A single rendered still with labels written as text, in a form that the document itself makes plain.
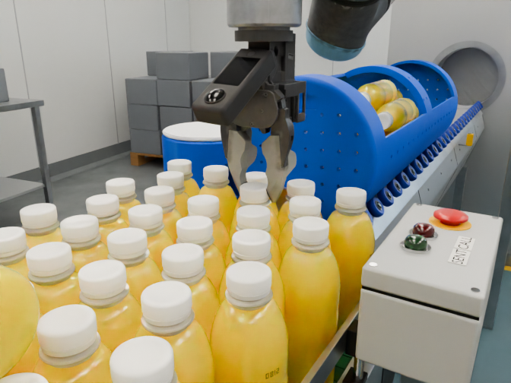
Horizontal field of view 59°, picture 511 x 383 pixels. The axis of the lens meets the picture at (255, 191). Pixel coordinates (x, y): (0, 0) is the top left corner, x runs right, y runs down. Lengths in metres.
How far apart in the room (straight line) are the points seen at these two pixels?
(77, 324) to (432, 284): 0.28
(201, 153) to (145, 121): 3.66
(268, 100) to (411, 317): 0.29
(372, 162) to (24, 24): 4.18
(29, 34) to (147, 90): 1.14
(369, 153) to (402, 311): 0.39
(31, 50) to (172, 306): 4.44
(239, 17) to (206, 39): 6.23
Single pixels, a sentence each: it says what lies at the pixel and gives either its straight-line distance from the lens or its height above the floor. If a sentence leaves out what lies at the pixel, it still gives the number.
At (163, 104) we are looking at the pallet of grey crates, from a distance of 4.75.
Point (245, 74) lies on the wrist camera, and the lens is 0.52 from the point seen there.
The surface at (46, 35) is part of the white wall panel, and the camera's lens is 4.86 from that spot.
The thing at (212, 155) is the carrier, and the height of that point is 0.99.
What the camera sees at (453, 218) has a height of 1.11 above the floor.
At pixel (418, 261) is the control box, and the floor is 1.10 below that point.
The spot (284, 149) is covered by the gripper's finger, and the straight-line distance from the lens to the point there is 0.55.
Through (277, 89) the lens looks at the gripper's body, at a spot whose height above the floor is 1.24.
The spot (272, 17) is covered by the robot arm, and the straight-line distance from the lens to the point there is 0.54.
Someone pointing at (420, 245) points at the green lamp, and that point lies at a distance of 0.46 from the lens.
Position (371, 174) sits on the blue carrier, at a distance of 0.78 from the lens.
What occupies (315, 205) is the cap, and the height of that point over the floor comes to 1.10.
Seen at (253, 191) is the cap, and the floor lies 1.11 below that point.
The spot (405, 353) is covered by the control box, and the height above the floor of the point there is 1.03.
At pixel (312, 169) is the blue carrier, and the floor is 1.07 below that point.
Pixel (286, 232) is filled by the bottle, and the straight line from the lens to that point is 0.56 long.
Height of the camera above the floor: 1.29
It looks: 18 degrees down
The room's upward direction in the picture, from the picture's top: straight up
